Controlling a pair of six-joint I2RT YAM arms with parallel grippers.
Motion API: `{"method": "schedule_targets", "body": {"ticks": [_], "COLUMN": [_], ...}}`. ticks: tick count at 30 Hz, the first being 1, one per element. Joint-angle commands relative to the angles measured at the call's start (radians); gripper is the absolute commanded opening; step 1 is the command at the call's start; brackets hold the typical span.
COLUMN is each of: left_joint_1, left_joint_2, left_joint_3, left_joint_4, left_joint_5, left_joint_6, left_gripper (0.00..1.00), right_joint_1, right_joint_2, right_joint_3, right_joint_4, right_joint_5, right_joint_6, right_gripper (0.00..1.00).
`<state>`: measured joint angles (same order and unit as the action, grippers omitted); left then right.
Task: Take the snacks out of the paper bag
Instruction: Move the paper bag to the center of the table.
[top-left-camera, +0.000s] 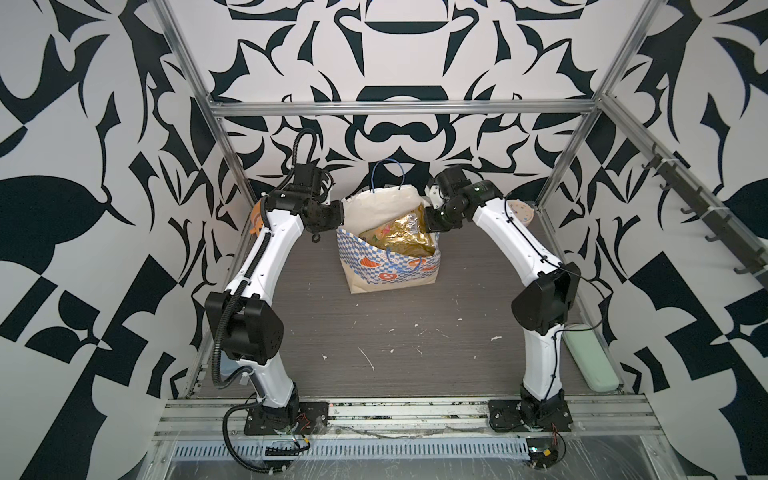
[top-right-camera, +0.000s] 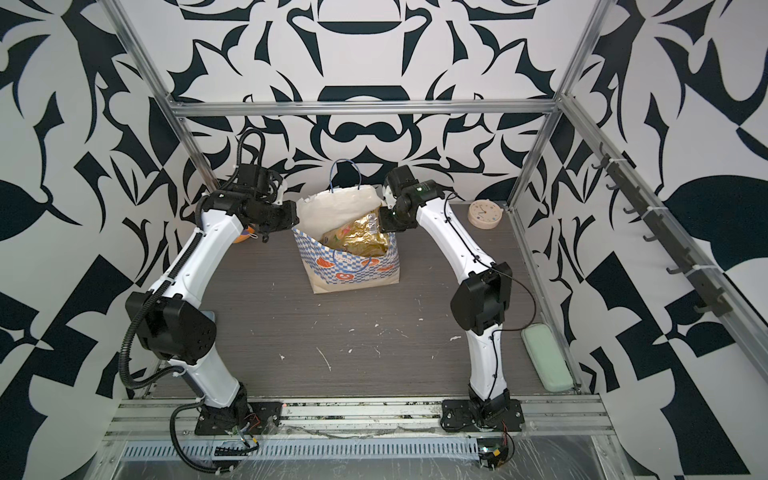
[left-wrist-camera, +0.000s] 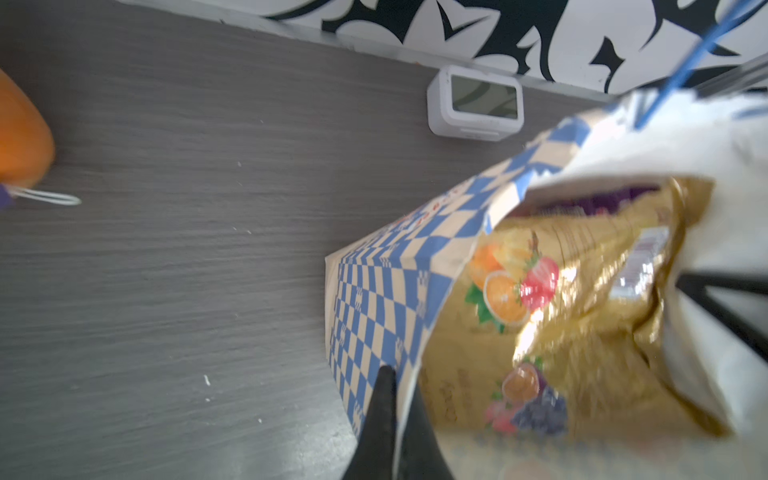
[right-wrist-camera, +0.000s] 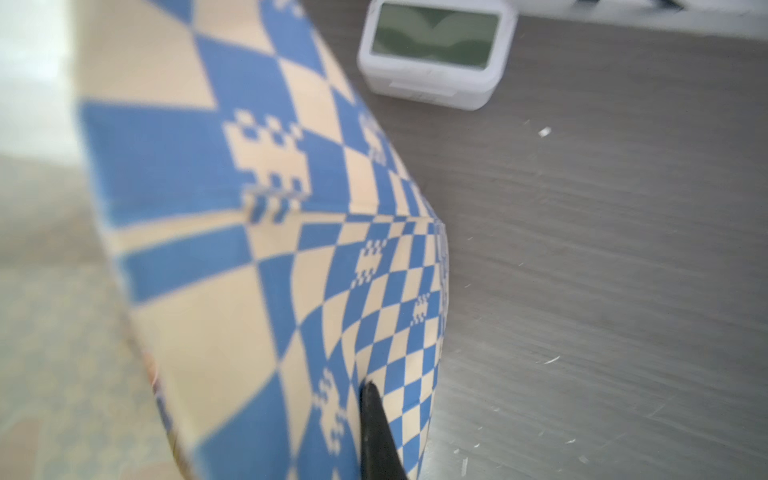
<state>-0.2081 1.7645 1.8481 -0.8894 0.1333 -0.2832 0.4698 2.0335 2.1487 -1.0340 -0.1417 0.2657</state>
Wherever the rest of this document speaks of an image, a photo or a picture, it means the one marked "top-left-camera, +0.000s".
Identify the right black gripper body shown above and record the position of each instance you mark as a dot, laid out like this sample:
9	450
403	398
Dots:
442	216

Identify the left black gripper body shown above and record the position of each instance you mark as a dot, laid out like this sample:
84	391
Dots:
326	218

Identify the gold snack packet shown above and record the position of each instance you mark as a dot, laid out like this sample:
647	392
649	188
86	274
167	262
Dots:
406	235

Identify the blue checkered paper bag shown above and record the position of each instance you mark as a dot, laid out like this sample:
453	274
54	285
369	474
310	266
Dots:
369	269

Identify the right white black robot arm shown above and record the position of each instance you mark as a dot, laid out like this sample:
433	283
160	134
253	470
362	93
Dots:
549	286

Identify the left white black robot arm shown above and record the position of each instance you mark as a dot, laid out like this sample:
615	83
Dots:
247	333

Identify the orange plush toy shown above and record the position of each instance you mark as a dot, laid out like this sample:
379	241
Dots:
256	220

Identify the pink round timer clock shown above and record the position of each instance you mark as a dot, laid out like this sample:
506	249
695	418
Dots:
523	212

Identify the green sponge block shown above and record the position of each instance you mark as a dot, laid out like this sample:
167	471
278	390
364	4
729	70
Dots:
591	360

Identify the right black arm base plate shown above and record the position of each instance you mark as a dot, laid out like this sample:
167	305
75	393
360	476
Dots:
529	415

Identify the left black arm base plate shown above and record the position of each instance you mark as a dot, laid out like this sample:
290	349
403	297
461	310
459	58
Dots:
302	418

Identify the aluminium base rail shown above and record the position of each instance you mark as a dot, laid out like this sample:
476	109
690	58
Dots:
345	429

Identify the grey wall hook rack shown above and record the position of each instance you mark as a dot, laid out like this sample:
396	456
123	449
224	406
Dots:
702	204

